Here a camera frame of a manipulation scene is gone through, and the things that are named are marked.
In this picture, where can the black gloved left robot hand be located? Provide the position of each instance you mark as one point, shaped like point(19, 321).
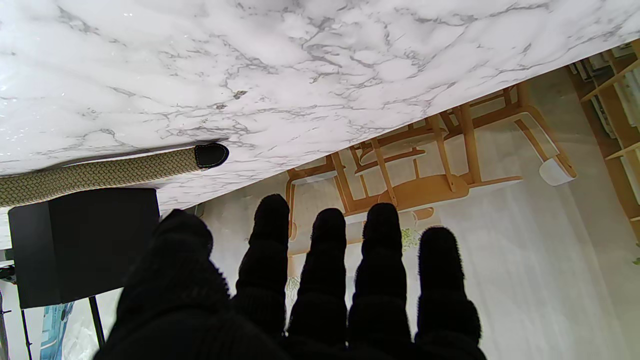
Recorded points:
point(300, 310)

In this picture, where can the beige woven belt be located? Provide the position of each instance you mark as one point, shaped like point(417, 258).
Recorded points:
point(110, 172)

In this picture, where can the black belt storage box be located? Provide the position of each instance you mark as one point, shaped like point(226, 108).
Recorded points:
point(85, 245)

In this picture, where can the black light stand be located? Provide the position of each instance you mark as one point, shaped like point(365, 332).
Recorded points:
point(95, 320)

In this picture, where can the printed room backdrop cloth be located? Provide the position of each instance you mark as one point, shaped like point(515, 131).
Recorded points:
point(500, 225)

